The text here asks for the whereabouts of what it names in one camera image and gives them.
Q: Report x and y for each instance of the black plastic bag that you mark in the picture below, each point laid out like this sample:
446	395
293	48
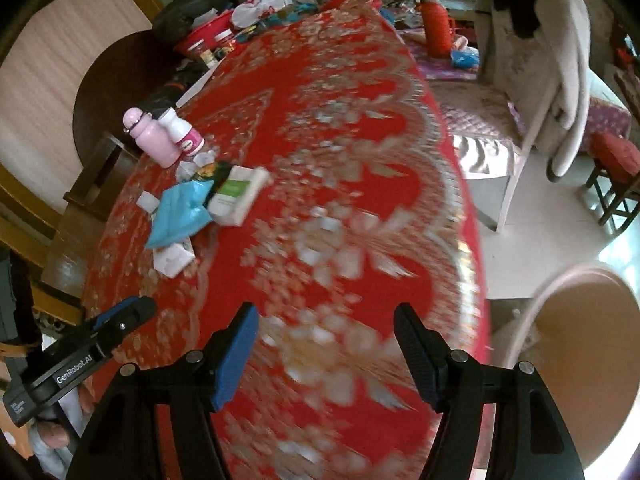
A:
165	90

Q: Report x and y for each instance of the person's left hand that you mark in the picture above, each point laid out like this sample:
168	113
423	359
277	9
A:
47	435

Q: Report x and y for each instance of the blue plastic bag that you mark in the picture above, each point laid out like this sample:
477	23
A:
465	57

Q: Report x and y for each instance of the white coat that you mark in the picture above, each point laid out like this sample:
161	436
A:
555	60

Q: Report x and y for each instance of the white chair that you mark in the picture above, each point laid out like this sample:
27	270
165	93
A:
520	160

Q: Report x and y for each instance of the white pill bottle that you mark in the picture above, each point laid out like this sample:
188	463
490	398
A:
187	140

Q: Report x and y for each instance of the red floral tablecloth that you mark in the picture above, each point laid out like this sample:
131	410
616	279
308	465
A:
325	160

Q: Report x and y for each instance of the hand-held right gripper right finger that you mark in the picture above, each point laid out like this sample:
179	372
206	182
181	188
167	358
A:
417	360

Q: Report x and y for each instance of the pink thermos bottle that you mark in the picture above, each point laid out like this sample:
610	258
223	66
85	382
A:
155	142

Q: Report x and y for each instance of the beige trash bin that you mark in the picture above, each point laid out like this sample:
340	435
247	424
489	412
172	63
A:
575	335

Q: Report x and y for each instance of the wooden chair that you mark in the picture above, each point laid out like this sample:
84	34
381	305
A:
75	260

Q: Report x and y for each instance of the patterned seat cushion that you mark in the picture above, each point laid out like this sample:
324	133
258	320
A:
475	120

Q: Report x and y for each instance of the dark grey bag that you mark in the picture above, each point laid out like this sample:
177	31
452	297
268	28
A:
180	10

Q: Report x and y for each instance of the white foam block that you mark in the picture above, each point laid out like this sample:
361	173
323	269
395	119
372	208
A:
148	201

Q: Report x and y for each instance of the red stool cushion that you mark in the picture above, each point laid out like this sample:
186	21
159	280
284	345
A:
617	155

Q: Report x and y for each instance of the purple floral cloth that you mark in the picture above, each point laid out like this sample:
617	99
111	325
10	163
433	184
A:
450	67

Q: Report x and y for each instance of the white plastic bag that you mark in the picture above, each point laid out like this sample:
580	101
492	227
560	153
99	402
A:
255	7

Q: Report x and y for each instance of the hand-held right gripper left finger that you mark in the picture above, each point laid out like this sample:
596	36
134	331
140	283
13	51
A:
235	360

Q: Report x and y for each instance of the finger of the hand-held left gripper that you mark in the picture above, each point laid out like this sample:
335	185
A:
110	317
130	325

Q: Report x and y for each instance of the red basin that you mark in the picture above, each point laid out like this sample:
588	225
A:
205	35

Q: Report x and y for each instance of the red thermos flask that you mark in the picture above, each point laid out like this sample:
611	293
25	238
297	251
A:
435	30

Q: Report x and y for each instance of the green white drink carton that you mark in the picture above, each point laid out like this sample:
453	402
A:
235	200

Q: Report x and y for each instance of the white medicine box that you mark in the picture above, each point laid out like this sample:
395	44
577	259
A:
172	260

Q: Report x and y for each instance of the dark green snack wrapper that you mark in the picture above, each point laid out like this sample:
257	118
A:
215	175

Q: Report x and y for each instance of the small wooden stool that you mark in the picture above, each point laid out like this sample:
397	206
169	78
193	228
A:
607	200

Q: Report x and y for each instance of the white paper sheet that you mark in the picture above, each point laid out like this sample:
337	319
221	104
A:
200	82

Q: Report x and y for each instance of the round brown tabletop board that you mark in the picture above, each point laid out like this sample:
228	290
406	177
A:
110	85

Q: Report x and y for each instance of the clear plastic wrapper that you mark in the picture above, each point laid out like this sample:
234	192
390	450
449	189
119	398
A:
192	162

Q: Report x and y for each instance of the teal foil packet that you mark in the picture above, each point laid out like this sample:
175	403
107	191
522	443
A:
175	220

